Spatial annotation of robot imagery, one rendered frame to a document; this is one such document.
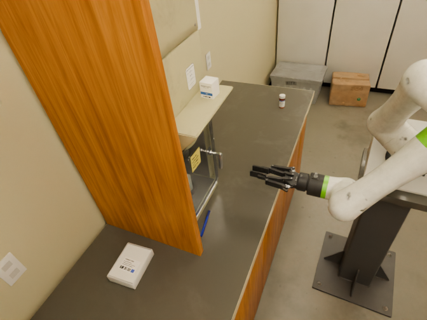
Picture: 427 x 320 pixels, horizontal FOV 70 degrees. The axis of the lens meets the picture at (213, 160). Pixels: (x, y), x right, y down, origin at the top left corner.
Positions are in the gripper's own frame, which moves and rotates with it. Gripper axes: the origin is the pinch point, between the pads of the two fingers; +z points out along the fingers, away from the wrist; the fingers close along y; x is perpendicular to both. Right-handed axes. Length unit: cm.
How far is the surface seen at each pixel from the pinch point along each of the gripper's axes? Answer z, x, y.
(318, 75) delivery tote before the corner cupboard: 8, 78, -255
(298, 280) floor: -23, 114, -20
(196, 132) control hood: 12.3, -36.1, 25.2
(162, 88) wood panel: 14, -56, 35
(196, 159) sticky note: 21.9, -12.2, 12.8
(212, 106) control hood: 13.4, -36.3, 10.6
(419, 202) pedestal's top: -66, 20, -23
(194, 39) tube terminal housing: 23, -54, -1
